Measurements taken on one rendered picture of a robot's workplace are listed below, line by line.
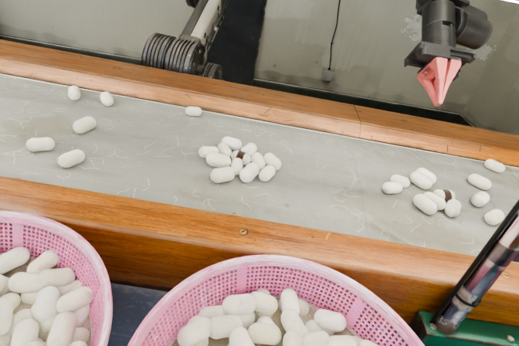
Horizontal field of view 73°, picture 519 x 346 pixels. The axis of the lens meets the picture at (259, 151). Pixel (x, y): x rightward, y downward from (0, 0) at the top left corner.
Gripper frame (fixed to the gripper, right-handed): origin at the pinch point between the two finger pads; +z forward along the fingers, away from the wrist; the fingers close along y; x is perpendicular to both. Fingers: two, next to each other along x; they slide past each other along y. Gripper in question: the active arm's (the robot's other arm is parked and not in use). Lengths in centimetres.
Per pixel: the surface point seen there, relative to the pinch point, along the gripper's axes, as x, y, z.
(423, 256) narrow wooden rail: -11.8, -8.8, 27.9
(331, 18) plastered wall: 143, 9, -133
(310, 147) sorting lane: 6.2, -20.3, 10.5
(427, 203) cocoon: -3.8, -3.9, 19.5
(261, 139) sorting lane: 6.1, -29.4, 10.6
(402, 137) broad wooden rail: 10.7, -1.2, 3.4
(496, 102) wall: 150, 129, -97
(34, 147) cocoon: -5, -60, 21
